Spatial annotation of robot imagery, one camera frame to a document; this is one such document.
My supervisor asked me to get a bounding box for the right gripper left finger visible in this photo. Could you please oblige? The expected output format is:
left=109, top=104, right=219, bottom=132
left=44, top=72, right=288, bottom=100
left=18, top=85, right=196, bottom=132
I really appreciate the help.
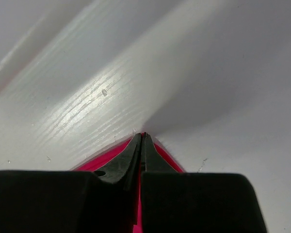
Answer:
left=0, top=133, right=142, bottom=233

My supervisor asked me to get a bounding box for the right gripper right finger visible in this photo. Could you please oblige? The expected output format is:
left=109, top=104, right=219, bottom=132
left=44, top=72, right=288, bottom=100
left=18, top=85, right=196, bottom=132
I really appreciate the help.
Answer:
left=140, top=133, right=267, bottom=233

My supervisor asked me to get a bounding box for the crimson red t shirt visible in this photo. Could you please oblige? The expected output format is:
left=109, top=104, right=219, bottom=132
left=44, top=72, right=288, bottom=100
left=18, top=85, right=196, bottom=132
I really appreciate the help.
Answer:
left=76, top=133, right=184, bottom=233

